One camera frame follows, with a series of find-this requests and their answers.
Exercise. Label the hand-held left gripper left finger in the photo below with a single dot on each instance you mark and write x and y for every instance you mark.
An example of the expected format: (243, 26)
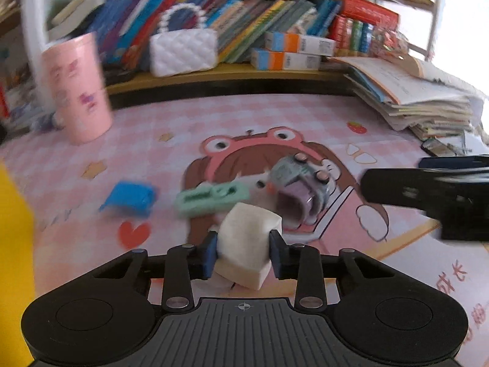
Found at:
(210, 254)

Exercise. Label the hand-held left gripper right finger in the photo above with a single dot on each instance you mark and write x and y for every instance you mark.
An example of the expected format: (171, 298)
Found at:
(277, 254)

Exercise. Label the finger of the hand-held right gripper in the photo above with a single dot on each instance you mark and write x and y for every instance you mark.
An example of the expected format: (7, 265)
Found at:
(454, 163)
(401, 189)

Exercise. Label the white foam block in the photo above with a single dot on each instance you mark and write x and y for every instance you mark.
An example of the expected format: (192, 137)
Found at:
(244, 237)

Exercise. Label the yellow cardboard box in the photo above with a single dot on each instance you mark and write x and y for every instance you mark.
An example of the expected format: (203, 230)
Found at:
(15, 256)

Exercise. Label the green plastic clip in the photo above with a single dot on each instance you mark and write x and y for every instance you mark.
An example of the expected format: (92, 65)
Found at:
(212, 199)

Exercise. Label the stack of papers and booklets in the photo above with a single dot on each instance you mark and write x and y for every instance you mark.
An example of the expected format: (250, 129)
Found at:
(420, 91)

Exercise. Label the blue plastic block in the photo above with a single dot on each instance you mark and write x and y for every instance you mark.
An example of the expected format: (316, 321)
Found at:
(130, 198)

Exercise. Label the pink checked tablecloth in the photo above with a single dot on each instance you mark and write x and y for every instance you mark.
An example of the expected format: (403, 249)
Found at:
(152, 145)

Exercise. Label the red thick books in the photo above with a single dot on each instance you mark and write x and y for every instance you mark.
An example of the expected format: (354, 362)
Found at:
(363, 19)

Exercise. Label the orange and white box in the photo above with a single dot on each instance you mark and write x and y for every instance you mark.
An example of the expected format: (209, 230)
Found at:
(301, 44)
(284, 60)

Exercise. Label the pink printed cup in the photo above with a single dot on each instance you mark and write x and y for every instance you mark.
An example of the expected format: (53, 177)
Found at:
(78, 91)

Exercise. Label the row of colourful books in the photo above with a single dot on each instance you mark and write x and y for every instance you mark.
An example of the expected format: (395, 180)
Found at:
(248, 15)

